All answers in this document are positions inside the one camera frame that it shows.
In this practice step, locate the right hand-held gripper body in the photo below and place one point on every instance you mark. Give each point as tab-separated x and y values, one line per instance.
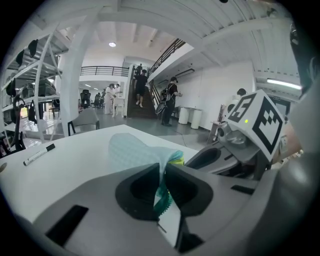
265	120

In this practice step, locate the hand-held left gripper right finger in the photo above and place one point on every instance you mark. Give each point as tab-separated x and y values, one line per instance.
215	200

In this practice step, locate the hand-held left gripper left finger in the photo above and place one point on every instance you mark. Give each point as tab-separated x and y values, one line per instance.
100	220

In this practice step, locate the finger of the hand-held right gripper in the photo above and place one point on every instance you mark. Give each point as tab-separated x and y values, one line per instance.
200	162
232	173

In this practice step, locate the teal mesh pencil pouch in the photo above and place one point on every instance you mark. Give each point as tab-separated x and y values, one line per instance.
130	150

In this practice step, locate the white pen with black cap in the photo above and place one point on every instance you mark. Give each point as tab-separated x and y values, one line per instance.
37	156

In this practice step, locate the person's right forearm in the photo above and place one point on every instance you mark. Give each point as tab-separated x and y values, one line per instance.
291	140

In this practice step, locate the tube ceiling light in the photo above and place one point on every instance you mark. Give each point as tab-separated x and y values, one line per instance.
283	84

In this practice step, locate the white cylindrical bin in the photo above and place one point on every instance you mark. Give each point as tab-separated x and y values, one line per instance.
196	119
183	115

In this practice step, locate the person's grey shirt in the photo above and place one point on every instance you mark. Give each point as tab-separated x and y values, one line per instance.
308	130

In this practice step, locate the black backpack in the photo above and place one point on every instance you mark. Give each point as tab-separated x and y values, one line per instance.
165	95

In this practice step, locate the dark wooden staircase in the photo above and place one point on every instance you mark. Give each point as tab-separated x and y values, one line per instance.
143	111

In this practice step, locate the grey chair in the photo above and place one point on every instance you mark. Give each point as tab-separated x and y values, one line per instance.
86	120

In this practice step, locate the white side table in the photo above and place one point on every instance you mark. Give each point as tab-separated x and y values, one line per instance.
118	102

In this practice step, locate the black stair railing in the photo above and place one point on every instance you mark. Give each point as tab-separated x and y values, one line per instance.
166	53

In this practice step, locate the black stand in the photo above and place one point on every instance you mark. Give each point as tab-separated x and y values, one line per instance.
18	130

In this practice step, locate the black office chair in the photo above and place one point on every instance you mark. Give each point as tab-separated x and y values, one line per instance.
85	98

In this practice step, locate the black balcony railing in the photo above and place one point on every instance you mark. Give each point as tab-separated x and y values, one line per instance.
105	70

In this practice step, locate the round ceiling lamp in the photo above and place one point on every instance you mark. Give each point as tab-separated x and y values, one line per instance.
112	44

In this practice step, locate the white metal shelving rack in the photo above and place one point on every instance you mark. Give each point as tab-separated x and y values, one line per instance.
42	70

